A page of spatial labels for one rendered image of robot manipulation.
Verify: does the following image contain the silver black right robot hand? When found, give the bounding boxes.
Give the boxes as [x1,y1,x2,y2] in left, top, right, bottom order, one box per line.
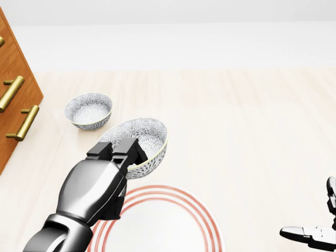
[279,176,336,251]

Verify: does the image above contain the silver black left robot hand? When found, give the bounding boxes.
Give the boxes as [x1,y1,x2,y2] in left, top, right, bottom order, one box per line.
[56,138,148,227]

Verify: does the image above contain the patterned black white bowl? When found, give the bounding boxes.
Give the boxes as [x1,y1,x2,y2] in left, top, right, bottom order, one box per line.
[98,118,169,180]
[64,92,113,131]

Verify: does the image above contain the white plate with red rings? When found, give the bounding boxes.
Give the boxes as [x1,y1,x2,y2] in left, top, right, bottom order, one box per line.
[87,185,226,252]

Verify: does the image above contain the wooden cabinet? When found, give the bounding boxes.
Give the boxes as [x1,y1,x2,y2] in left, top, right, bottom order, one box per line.
[0,7,44,175]

